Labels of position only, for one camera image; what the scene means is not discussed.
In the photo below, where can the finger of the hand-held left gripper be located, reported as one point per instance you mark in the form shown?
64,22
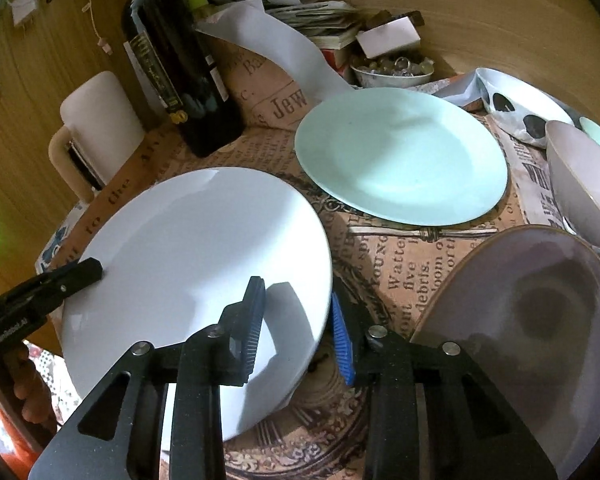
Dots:
75,276

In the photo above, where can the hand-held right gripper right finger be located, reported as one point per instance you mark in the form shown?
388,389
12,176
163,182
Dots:
341,342

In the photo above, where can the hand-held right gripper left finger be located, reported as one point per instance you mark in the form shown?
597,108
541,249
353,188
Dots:
252,325

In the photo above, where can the white plate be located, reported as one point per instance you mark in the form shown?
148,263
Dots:
180,240

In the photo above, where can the person's left hand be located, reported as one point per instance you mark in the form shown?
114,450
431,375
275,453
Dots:
30,395

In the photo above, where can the blue printed paper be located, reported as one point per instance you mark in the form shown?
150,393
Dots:
55,250

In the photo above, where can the newspaper print tablecloth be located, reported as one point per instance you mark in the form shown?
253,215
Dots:
395,265

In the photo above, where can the grey plate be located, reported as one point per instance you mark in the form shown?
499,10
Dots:
555,360

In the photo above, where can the black bag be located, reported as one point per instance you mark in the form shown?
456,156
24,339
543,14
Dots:
180,70

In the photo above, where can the small bowl of coins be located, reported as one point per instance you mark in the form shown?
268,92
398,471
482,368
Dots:
390,77

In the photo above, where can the white paper sheet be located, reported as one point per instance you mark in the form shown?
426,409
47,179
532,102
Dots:
300,55

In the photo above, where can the white charger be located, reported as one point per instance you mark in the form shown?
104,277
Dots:
26,2

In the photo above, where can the white envelope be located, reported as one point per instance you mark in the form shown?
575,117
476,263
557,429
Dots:
460,90

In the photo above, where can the red box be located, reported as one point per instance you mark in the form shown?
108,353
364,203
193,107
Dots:
337,57

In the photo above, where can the grey bowl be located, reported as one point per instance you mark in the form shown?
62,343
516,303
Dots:
585,185

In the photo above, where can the black spotted white bowl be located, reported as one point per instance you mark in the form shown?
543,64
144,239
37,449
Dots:
525,95

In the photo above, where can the stack of papers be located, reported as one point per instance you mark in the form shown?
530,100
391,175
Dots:
315,22

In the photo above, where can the white card box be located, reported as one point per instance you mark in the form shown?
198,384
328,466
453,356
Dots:
387,35

